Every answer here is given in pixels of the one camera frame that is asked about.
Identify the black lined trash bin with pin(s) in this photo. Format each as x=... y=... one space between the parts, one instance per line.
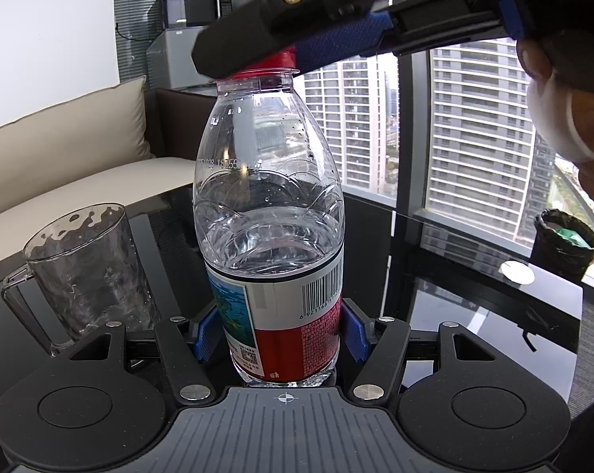
x=563 y=256

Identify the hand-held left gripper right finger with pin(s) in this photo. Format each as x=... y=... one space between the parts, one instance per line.
x=357 y=335

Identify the green trash item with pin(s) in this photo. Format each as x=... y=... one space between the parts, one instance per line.
x=570 y=237

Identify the clear plastic water bottle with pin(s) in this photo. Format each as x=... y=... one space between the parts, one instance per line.
x=270 y=217

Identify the dark window frame post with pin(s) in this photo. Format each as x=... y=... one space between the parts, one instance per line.
x=411 y=133

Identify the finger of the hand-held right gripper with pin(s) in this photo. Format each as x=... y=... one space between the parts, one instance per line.
x=336 y=39
x=250 y=29

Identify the white round sticker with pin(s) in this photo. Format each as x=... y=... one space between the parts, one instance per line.
x=517 y=272

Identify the clear glass mug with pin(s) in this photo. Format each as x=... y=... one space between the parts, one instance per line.
x=87 y=276

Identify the beige sofa cushion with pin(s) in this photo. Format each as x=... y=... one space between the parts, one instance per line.
x=65 y=138

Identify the red bottle cap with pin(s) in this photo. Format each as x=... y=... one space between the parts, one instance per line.
x=277 y=63

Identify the black microwave oven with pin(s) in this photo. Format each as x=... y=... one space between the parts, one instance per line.
x=196 y=10

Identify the silver mini fridge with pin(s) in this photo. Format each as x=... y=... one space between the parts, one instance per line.
x=173 y=61

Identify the beige and brown sofa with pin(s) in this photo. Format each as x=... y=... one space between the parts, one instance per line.
x=104 y=177

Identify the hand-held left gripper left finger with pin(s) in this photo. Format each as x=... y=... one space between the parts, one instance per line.
x=207 y=339

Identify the grey window blinds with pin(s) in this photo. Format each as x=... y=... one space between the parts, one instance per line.
x=139 y=0

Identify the person's right hand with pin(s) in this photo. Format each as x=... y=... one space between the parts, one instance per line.
x=593 y=118

